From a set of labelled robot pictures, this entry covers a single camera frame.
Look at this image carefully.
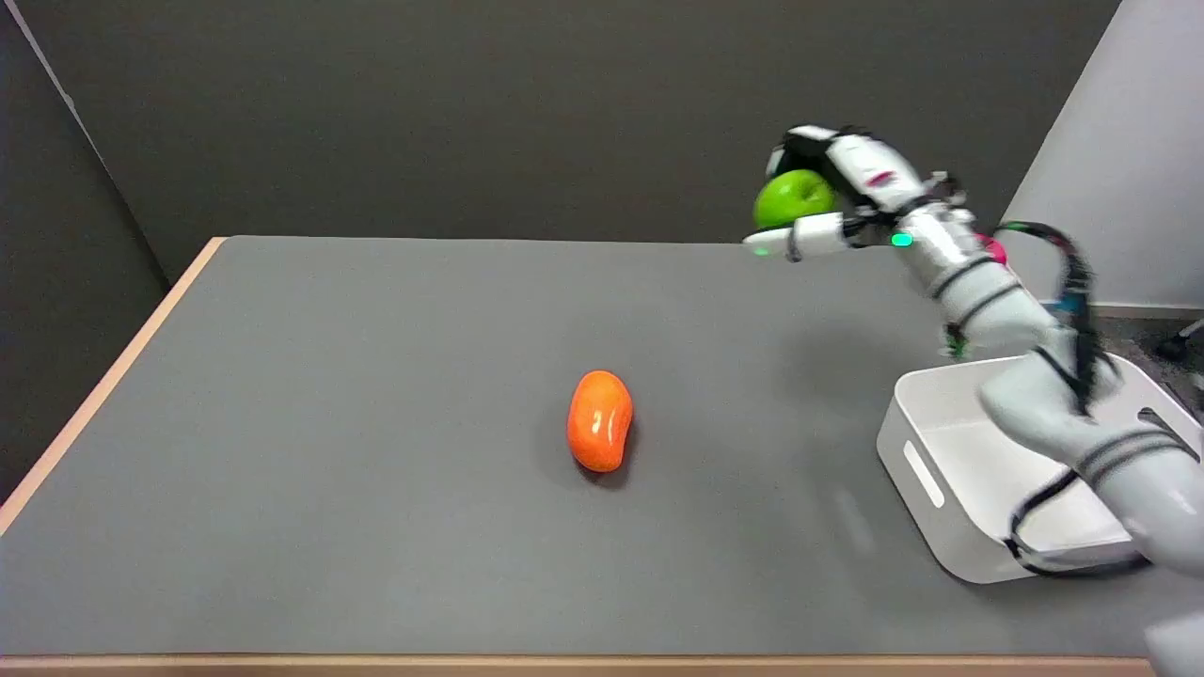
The black chair base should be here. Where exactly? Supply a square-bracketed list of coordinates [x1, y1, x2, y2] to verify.
[1157, 318, 1204, 363]

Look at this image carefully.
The white plastic box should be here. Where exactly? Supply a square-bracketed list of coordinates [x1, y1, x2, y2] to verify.
[877, 354, 1204, 585]

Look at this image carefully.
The green apple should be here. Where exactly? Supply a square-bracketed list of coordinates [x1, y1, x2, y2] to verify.
[753, 169, 837, 231]

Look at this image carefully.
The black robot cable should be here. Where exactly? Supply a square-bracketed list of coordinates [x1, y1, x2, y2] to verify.
[995, 221, 1158, 576]

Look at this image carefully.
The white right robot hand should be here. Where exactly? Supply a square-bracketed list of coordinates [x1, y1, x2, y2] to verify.
[742, 124, 962, 263]

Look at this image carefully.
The orange mango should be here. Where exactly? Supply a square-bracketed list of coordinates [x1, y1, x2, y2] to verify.
[566, 370, 635, 473]

